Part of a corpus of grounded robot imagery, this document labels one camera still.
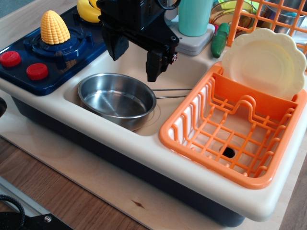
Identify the orange plastic grid basket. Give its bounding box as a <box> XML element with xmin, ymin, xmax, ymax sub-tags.
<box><xmin>227</xmin><ymin>0</ymin><xmax>307</xmax><ymax>55</ymax></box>

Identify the navy blue toy stove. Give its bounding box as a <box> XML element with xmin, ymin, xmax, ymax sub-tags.
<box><xmin>0</xmin><ymin>7</ymin><xmax>106</xmax><ymax>96</ymax></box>

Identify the amber transparent plastic bowl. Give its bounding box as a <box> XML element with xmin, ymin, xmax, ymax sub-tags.
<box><xmin>209</xmin><ymin>0</ymin><xmax>252</xmax><ymax>28</ymax></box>

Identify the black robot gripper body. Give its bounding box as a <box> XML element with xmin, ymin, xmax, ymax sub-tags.
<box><xmin>96</xmin><ymin>0</ymin><xmax>180</xmax><ymax>51</ymax></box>

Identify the yellow toy corn cob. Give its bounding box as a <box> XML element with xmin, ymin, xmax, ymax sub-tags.
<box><xmin>40</xmin><ymin>10</ymin><xmax>71</xmax><ymax>45</ymax></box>

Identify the cream scalloped plastic plate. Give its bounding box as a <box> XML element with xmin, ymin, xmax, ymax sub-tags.
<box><xmin>222</xmin><ymin>28</ymin><xmax>307</xmax><ymax>100</ymax></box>

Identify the orange plastic drying rack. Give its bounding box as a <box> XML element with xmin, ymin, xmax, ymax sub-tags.
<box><xmin>159</xmin><ymin>63</ymin><xmax>307</xmax><ymax>189</ymax></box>

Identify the grey faucet base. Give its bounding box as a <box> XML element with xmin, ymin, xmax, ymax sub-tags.
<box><xmin>169</xmin><ymin>22</ymin><xmax>215</xmax><ymax>56</ymax></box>

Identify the red stove knob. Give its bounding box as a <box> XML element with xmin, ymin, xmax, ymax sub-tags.
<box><xmin>0</xmin><ymin>51</ymin><xmax>22</xmax><ymax>68</ymax></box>
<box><xmin>26</xmin><ymin>63</ymin><xmax>49</xmax><ymax>81</ymax></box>

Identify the steel pot in basket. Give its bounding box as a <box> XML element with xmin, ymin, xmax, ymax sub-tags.
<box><xmin>257</xmin><ymin>0</ymin><xmax>307</xmax><ymax>35</ymax></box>

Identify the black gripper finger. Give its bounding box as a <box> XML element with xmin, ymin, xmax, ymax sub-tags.
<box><xmin>102</xmin><ymin>29</ymin><xmax>129</xmax><ymax>61</ymax></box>
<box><xmin>146</xmin><ymin>46</ymin><xmax>178</xmax><ymax>82</ymax></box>

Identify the teal plastic cup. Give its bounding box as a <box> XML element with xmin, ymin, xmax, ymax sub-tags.
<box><xmin>178</xmin><ymin>0</ymin><xmax>213</xmax><ymax>37</ymax></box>

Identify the stainless steel pan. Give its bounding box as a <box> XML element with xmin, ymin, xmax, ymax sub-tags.
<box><xmin>77</xmin><ymin>73</ymin><xmax>186</xmax><ymax>131</ymax></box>

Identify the cream toy sink unit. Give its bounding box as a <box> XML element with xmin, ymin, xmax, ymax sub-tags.
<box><xmin>0</xmin><ymin>44</ymin><xmax>307</xmax><ymax>227</ymax></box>

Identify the black braided cable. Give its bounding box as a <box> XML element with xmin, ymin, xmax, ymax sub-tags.
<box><xmin>0</xmin><ymin>194</ymin><xmax>25</xmax><ymax>230</ymax></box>

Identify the black metal bracket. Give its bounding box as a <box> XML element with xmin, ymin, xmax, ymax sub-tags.
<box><xmin>24</xmin><ymin>214</ymin><xmax>73</xmax><ymax>230</ymax></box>

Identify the yellow toy banana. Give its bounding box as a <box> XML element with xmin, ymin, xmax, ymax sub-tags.
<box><xmin>76</xmin><ymin>0</ymin><xmax>101</xmax><ymax>23</ymax></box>

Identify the red right stove knob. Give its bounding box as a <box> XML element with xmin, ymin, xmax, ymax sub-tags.
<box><xmin>26</xmin><ymin>63</ymin><xmax>49</xmax><ymax>81</ymax></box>

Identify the red left stove knob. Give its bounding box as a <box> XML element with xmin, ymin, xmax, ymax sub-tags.
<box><xmin>0</xmin><ymin>51</ymin><xmax>22</xmax><ymax>68</ymax></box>

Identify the green toy cucumber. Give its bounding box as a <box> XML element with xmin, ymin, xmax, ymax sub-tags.
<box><xmin>211</xmin><ymin>23</ymin><xmax>230</xmax><ymax>58</ymax></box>

